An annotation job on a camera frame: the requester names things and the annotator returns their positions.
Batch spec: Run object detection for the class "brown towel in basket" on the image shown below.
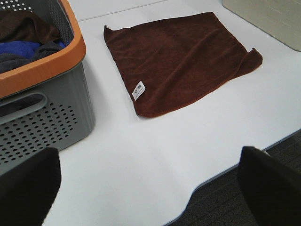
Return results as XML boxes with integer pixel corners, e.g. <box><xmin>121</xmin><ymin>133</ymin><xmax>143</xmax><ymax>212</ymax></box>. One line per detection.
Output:
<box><xmin>0</xmin><ymin>10</ymin><xmax>60</xmax><ymax>44</ymax></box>

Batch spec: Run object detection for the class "brown towel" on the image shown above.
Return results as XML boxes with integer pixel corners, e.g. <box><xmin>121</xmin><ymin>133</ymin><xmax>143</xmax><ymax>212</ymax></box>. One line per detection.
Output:
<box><xmin>103</xmin><ymin>12</ymin><xmax>263</xmax><ymax>118</ymax></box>
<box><xmin>0</xmin><ymin>10</ymin><xmax>60</xmax><ymax>44</ymax></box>

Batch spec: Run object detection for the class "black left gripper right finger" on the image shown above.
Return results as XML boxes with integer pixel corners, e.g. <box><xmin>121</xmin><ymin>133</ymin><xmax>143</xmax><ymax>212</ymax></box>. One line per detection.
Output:
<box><xmin>237</xmin><ymin>146</ymin><xmax>301</xmax><ymax>226</ymax></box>

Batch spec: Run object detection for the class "dark grey towel in basket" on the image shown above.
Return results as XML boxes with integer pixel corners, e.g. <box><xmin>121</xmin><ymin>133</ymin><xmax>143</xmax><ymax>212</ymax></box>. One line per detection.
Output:
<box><xmin>0</xmin><ymin>52</ymin><xmax>53</xmax><ymax>73</ymax></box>

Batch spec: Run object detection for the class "beige basket grey rim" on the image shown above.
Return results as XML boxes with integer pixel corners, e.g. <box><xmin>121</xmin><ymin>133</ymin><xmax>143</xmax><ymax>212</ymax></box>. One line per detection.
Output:
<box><xmin>222</xmin><ymin>0</ymin><xmax>301</xmax><ymax>51</ymax></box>

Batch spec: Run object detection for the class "grey perforated basket orange rim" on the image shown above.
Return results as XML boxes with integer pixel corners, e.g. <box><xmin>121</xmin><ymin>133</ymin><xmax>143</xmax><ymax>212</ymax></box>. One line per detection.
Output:
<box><xmin>0</xmin><ymin>0</ymin><xmax>95</xmax><ymax>174</ymax></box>

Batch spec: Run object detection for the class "blue towel in basket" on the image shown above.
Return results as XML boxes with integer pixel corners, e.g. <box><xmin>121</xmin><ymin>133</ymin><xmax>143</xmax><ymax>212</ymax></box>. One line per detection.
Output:
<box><xmin>0</xmin><ymin>40</ymin><xmax>66</xmax><ymax>59</ymax></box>

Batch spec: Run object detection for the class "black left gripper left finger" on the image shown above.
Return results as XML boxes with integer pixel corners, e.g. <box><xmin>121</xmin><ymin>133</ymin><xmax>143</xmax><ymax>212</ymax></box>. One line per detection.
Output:
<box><xmin>0</xmin><ymin>148</ymin><xmax>62</xmax><ymax>226</ymax></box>

